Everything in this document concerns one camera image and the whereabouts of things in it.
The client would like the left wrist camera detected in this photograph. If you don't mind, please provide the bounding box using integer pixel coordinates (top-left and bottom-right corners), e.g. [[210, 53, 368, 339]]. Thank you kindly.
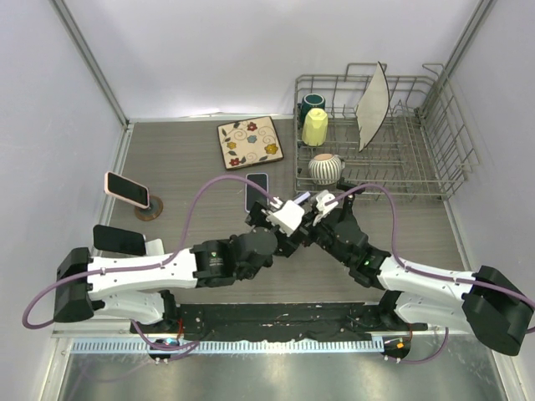
[[266, 197, 305, 236]]

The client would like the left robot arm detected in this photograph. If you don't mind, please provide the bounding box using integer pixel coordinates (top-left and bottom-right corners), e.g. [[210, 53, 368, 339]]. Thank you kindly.
[[53, 200, 305, 333]]

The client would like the wooden base phone stand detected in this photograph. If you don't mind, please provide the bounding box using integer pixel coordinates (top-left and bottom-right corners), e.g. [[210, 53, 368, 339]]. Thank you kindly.
[[134, 195, 164, 221]]

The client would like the metal dish rack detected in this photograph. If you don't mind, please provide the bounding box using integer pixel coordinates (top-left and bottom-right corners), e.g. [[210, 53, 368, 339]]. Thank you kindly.
[[293, 63, 479, 201]]

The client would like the striped round mug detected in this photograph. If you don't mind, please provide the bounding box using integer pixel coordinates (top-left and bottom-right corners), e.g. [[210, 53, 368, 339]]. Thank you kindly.
[[308, 154, 345, 185]]

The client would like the floral square plate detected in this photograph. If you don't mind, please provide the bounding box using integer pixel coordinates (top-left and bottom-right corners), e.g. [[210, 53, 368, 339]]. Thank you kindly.
[[217, 116, 284, 170]]

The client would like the black phone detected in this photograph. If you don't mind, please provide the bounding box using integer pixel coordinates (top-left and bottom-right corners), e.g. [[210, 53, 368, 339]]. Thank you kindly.
[[93, 225, 146, 256]]

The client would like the yellow faceted cup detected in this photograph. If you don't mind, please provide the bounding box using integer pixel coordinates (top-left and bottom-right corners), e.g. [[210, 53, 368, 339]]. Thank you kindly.
[[302, 108, 329, 146]]

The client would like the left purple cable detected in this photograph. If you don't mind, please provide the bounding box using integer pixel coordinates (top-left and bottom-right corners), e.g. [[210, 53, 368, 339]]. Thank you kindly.
[[21, 175, 285, 363]]

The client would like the white cable duct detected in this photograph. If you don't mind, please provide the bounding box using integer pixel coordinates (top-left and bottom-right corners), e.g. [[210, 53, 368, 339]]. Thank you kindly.
[[70, 337, 384, 355]]

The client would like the pink case phone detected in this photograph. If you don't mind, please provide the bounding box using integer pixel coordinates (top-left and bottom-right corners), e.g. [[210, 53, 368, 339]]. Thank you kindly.
[[104, 171, 150, 209]]

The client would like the lavender case phone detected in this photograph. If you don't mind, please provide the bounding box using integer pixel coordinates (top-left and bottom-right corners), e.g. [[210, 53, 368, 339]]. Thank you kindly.
[[245, 173, 268, 213]]

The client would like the dark green mug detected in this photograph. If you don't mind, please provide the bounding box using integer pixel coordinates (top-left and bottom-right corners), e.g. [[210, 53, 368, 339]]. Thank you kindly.
[[298, 93, 325, 124]]

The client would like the black mounting base plate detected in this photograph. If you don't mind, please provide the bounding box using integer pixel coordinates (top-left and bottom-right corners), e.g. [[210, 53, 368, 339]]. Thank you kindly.
[[140, 302, 428, 343]]

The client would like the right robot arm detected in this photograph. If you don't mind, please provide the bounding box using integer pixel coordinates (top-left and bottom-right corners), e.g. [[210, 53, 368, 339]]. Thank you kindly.
[[310, 205, 534, 356]]

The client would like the white phone stand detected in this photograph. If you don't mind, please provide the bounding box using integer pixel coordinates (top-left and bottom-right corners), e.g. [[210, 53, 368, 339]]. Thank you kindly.
[[293, 191, 311, 206], [145, 238, 165, 256]]

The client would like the black phone stand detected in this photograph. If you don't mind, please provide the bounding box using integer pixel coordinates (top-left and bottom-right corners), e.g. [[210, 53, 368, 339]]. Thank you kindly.
[[336, 177, 365, 211]]

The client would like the white curved plate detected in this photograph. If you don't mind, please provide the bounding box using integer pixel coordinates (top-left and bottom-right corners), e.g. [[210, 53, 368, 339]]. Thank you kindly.
[[355, 62, 390, 152]]

